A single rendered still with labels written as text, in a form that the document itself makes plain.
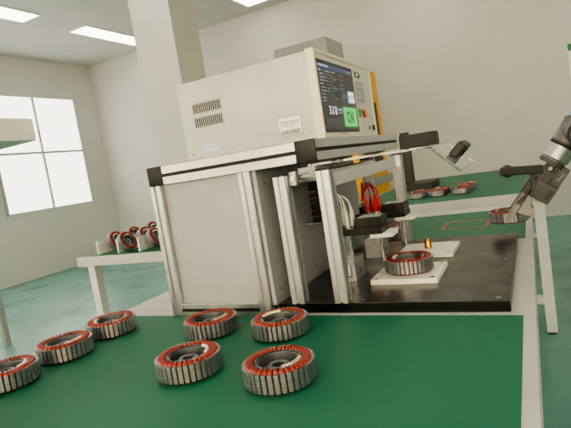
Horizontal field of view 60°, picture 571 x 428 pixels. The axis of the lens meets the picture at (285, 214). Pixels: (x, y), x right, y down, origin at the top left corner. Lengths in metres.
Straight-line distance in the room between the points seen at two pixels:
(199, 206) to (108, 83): 8.10
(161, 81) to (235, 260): 4.33
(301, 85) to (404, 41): 5.58
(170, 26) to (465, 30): 3.44
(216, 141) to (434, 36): 5.53
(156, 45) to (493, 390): 5.02
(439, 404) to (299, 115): 0.71
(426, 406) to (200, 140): 0.87
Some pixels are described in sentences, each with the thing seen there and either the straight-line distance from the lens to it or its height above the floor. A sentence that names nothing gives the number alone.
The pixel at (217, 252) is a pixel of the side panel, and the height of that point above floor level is 0.90.
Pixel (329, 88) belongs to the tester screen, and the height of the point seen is 1.23.
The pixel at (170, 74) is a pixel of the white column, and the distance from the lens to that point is 5.28.
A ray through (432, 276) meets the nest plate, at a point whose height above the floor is 0.78.
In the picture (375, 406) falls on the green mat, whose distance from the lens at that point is 0.68.
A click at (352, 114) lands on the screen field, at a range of 1.33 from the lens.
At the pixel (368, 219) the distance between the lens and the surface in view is 1.16.
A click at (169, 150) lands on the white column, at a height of 1.41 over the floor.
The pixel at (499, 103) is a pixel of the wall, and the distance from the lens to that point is 6.46.
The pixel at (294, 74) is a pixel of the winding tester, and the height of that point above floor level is 1.27.
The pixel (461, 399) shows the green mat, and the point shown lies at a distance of 0.69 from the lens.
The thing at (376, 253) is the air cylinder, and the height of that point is 0.78.
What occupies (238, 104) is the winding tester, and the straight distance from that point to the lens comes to 1.23.
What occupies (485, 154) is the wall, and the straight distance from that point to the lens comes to 6.47.
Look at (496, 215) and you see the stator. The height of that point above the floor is 0.83.
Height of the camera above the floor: 1.07
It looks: 6 degrees down
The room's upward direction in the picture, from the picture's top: 9 degrees counter-clockwise
